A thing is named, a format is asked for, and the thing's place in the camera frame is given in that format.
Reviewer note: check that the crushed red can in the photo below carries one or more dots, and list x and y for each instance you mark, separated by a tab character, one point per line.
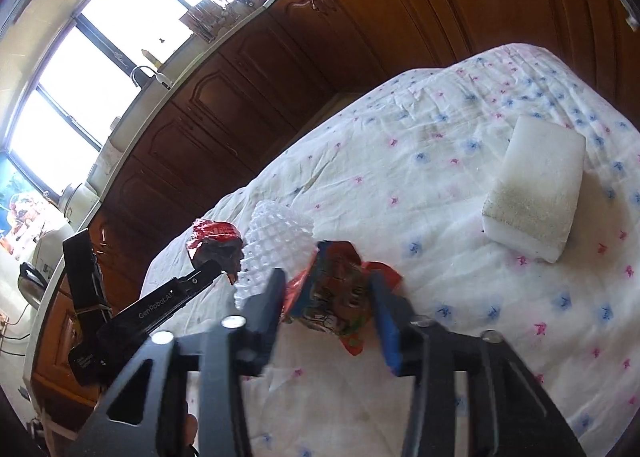
212	237

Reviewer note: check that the kitchen window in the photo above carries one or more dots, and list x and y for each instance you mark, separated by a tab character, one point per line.
100	62

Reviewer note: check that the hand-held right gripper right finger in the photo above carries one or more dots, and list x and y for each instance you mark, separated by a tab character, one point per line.
387	332

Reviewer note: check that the white foam fruit net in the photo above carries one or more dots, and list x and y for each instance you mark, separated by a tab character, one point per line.
275	237

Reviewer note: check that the person's left hand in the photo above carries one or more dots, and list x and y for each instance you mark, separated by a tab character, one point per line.
190	427

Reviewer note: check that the wooden lower cabinets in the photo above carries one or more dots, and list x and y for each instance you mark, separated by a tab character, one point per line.
300	87

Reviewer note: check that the colourful printed cloth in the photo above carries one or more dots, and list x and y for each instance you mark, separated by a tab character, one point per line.
20	207

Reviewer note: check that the steel kettle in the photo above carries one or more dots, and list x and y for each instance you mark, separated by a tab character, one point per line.
32	287

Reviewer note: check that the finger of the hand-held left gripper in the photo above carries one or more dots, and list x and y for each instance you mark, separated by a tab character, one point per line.
200	277

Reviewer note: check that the green and red snack packet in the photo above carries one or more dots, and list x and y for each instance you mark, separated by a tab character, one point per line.
335	297

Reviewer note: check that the chrome faucet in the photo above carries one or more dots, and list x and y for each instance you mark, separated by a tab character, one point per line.
162	82

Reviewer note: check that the white pot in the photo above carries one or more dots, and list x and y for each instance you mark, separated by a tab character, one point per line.
75	202

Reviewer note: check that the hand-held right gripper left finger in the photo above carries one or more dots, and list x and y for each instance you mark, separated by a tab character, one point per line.
260	332

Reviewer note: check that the dish rack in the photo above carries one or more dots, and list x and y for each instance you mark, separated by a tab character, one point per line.
210	17

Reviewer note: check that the light stone countertop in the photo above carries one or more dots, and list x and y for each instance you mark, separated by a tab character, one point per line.
120	142

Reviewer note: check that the white floral tablecloth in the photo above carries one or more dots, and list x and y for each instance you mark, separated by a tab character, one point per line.
425	162

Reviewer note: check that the white sponge block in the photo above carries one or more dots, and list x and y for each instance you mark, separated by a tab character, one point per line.
540	187

